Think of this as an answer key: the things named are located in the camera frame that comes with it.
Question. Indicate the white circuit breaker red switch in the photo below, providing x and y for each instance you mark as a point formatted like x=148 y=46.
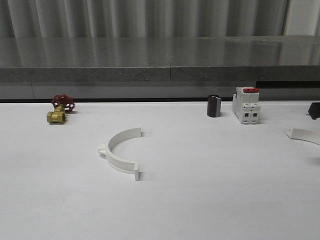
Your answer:
x=245 y=104

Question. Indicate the black cylindrical capacitor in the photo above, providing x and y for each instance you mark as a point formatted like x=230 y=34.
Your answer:
x=214 y=106

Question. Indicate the white curved pipe clamp half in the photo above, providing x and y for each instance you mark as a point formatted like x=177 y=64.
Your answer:
x=304 y=135

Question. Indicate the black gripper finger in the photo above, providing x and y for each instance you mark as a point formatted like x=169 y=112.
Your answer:
x=314 y=110

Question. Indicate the grey stone counter ledge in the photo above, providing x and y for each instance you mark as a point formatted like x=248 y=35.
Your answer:
x=217 y=61

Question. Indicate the white pipe clamp half with tab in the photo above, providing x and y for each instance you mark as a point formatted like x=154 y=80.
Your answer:
x=118 y=163

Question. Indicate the brass valve red handwheel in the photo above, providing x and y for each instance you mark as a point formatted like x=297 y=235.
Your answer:
x=62 y=104

